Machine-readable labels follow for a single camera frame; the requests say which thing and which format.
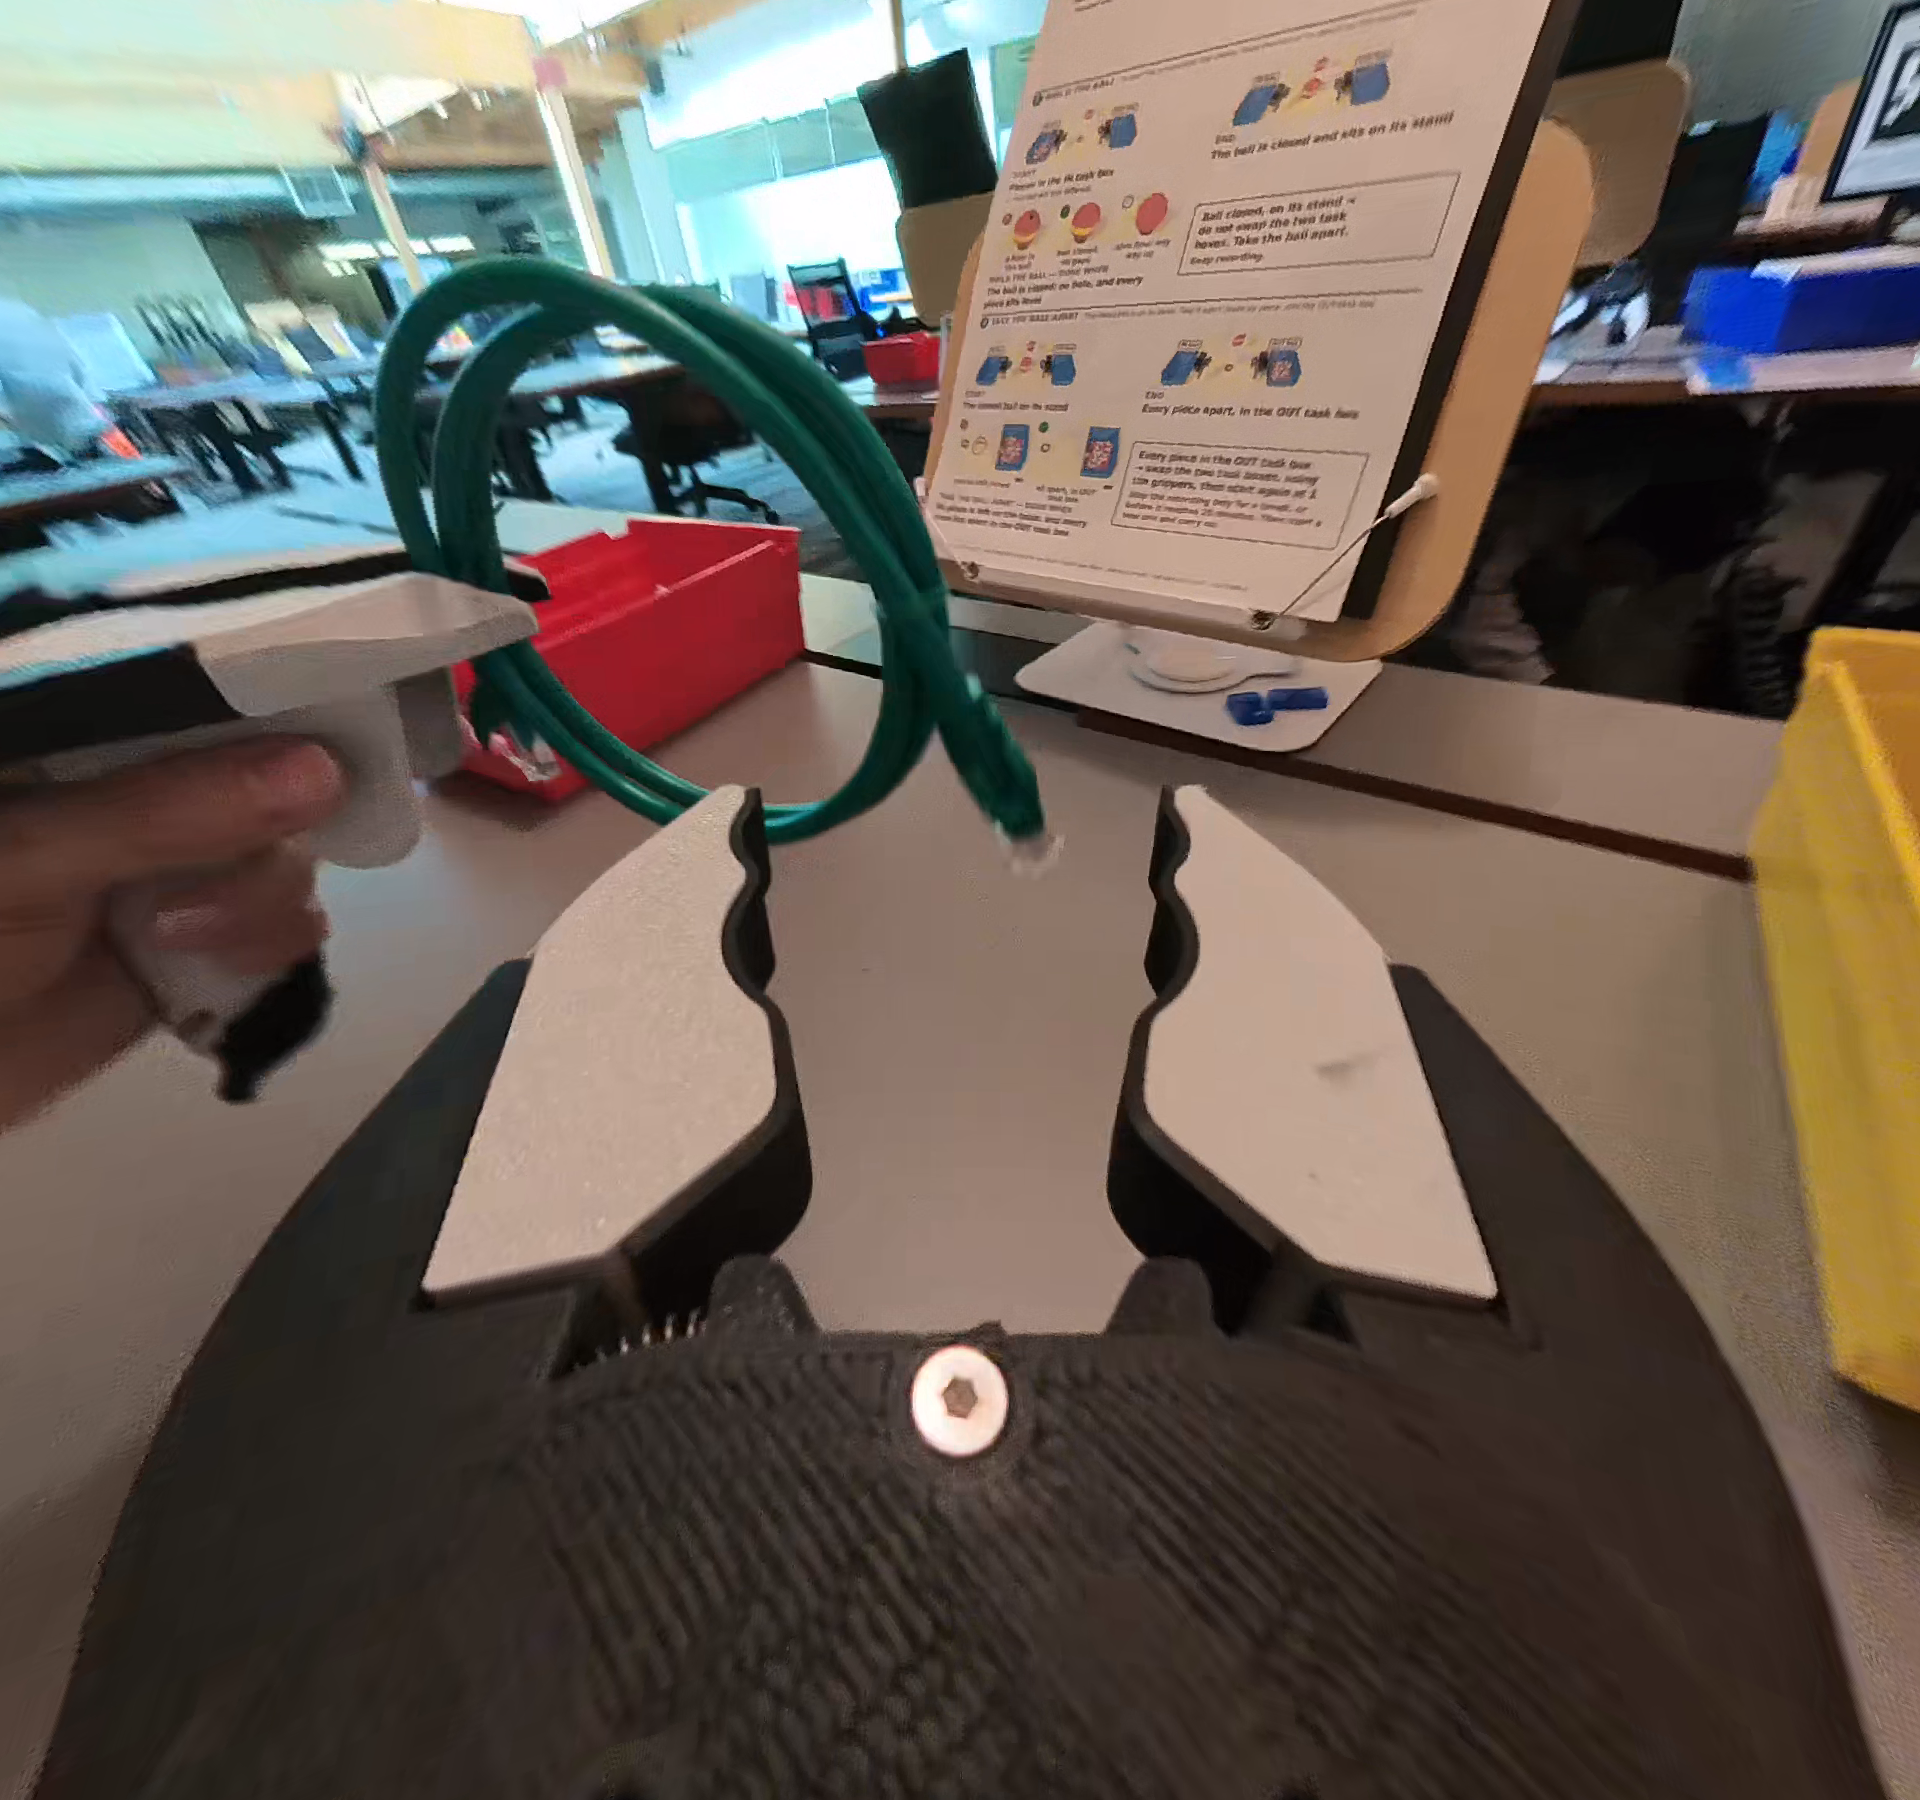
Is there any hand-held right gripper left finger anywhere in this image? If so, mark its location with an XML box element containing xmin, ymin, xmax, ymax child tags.
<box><xmin>426</xmin><ymin>790</ymin><xmax>812</xmax><ymax>1308</ymax></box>

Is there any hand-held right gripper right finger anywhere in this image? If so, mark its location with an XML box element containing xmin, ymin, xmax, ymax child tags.
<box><xmin>1113</xmin><ymin>783</ymin><xmax>1503</xmax><ymax>1317</ymax></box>

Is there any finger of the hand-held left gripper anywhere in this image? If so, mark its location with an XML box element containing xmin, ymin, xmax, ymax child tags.
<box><xmin>0</xmin><ymin>572</ymin><xmax>544</xmax><ymax>735</ymax></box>

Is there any green cable coil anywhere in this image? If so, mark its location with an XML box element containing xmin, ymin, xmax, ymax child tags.
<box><xmin>377</xmin><ymin>256</ymin><xmax>1063</xmax><ymax>860</ymax></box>

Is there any yellow plastic bin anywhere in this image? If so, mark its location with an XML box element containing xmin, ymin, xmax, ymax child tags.
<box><xmin>1749</xmin><ymin>627</ymin><xmax>1920</xmax><ymax>1412</ymax></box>

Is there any person's left hand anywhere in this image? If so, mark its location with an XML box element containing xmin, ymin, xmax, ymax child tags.
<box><xmin>0</xmin><ymin>737</ymin><xmax>349</xmax><ymax>1132</ymax></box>

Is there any black office chair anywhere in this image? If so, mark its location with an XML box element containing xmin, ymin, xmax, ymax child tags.
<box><xmin>615</xmin><ymin>377</ymin><xmax>786</xmax><ymax>522</ymax></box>

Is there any white stand base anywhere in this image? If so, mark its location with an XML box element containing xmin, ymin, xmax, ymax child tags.
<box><xmin>1014</xmin><ymin>616</ymin><xmax>1382</xmax><ymax>754</ymax></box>

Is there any instruction sheet board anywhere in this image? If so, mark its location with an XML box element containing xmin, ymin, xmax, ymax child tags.
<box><xmin>926</xmin><ymin>0</ymin><xmax>1637</xmax><ymax>662</ymax></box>

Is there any blue plastic bin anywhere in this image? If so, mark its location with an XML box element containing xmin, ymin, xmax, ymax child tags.
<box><xmin>1681</xmin><ymin>248</ymin><xmax>1920</xmax><ymax>355</ymax></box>

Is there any printed marker sign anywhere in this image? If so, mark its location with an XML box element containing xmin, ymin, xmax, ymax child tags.
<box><xmin>1824</xmin><ymin>32</ymin><xmax>1920</xmax><ymax>206</ymax></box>

